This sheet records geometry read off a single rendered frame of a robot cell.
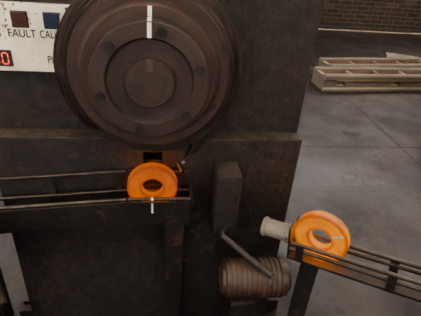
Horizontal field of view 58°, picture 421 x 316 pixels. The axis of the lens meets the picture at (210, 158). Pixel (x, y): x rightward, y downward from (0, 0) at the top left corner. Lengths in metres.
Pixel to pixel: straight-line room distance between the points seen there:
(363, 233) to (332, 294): 0.54
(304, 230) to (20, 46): 0.93
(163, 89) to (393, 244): 1.80
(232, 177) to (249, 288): 0.35
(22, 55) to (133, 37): 0.40
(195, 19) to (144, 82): 0.19
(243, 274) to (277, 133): 0.46
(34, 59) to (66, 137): 0.23
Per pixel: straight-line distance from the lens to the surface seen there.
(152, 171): 1.16
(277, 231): 1.17
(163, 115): 0.96
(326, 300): 1.97
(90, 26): 0.97
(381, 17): 8.20
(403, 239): 2.48
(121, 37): 0.90
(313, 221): 1.12
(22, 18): 1.16
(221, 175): 1.16
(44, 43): 1.17
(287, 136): 1.28
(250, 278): 1.25
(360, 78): 4.60
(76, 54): 0.99
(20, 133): 1.28
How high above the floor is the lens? 1.43
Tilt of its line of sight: 31 degrees down
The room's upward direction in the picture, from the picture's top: 5 degrees clockwise
